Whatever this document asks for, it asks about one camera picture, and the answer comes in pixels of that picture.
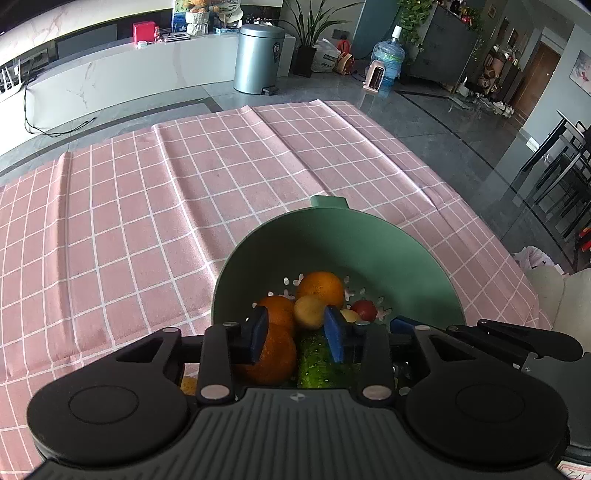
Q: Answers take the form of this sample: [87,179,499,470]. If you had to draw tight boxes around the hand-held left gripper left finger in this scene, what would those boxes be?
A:
[113,307,270,403]

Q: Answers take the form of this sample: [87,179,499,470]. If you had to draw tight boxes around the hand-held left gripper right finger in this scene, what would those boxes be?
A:
[323,305,467,403]

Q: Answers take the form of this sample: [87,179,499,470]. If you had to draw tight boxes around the orange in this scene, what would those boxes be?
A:
[253,295,297,339]
[231,323,298,386]
[295,271,346,311]

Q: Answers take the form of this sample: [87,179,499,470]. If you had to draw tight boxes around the green cucumber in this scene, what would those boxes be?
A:
[298,333,362,389]

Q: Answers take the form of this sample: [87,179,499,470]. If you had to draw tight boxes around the red cherry tomato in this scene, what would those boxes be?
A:
[351,299,378,324]

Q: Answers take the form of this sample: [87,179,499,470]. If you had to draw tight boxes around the green colander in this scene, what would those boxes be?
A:
[211,195,466,389]

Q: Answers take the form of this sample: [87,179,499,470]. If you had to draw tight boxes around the beige sofa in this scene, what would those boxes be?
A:
[513,247,591,335]

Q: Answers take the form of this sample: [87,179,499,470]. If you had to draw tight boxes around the black dining chair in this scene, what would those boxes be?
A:
[522,110,591,222]
[549,185,591,273]

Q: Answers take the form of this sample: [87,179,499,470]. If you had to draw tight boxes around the pink checked tablecloth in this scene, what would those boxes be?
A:
[0,100,552,472]

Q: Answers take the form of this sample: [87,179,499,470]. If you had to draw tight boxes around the brown door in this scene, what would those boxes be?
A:
[510,39,561,134]

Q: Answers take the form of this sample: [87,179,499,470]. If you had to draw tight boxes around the blue water bottle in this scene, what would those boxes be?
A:
[370,25,406,86]

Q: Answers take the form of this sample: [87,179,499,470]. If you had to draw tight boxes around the red bag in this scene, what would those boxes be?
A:
[335,41,356,75]

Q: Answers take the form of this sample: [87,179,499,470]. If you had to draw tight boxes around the white plastic bag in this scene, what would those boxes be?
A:
[311,39,342,73]

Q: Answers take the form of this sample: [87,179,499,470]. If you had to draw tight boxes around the silver trash can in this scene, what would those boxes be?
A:
[233,24,286,95]

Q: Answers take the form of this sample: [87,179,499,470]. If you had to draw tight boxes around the grey cabinet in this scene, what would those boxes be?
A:
[409,4,481,86]

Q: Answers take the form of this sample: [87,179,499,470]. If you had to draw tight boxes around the long-leaf potted plant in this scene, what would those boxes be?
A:
[279,0,365,78]

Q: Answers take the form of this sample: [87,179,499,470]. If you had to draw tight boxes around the white television cabinet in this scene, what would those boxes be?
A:
[0,32,296,139]

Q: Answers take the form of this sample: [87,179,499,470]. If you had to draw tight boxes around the hanging vine plant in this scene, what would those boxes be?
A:
[396,0,439,49]

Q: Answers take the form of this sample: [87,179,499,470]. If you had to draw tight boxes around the teddy bear bouquet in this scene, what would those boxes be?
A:
[181,0,211,38]

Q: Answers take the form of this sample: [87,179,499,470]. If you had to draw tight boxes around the red box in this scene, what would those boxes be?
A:
[132,21,158,44]

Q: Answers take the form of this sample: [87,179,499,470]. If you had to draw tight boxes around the round hand fan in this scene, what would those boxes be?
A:
[212,0,243,24]

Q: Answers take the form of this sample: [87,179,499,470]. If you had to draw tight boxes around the white router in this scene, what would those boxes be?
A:
[0,65,24,93]

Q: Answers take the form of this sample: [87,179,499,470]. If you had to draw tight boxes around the wall picture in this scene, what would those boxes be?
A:
[570,50,591,95]

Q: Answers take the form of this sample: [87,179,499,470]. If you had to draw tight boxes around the black cable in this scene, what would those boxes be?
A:
[23,78,98,137]

